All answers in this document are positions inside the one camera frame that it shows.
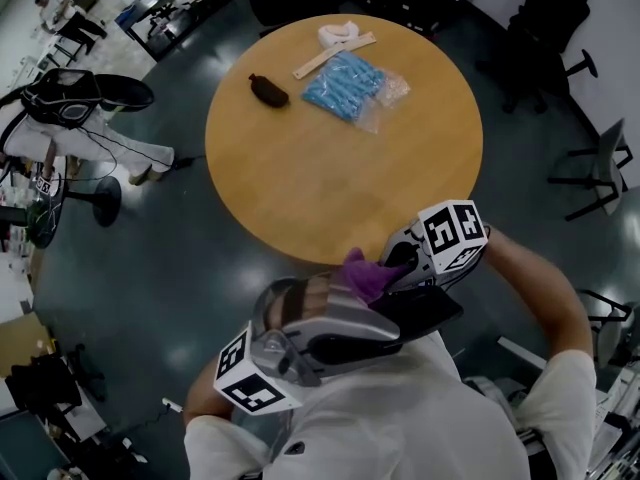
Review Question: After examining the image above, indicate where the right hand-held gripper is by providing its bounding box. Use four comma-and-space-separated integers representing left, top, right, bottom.
378, 199, 489, 295

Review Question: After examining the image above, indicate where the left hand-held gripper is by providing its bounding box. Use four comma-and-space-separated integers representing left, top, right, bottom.
213, 275, 402, 417

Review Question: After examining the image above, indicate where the purple cloth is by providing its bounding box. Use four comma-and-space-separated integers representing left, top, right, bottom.
333, 247, 414, 305

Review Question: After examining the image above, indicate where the person's right forearm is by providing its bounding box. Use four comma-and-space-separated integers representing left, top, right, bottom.
480, 225, 594, 367

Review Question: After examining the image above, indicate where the person's left forearm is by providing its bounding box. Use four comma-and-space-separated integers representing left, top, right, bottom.
183, 362, 237, 425

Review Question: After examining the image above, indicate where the white rolled cloth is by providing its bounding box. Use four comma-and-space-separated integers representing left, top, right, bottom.
317, 14, 361, 48

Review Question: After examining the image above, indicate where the person's white shirt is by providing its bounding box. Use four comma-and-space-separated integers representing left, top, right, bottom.
183, 330, 599, 480

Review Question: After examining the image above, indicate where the clear plastic bag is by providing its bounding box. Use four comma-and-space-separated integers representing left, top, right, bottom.
355, 67, 412, 135

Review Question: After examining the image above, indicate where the bag of blue packets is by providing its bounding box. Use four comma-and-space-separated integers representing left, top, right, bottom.
300, 51, 387, 122

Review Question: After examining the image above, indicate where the wooden ruler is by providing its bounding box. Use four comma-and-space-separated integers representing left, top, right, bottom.
292, 31, 378, 81

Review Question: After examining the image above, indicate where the dark brown pouch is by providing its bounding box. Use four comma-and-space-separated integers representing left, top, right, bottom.
248, 72, 291, 111

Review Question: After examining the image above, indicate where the black office chair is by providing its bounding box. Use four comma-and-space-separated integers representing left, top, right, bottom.
473, 0, 599, 115

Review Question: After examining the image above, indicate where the black bag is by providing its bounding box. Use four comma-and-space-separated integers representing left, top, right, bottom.
9, 352, 84, 420

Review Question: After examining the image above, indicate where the black round stool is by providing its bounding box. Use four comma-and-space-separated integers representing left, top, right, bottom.
64, 73, 156, 229

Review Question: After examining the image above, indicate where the cardboard box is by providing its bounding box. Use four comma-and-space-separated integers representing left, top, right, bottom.
0, 311, 54, 380

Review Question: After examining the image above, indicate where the grey chair black frame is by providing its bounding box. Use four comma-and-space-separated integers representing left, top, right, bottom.
546, 117, 634, 222
574, 287, 640, 370

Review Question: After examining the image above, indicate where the black floor cable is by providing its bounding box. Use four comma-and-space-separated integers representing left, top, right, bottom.
74, 125, 207, 182

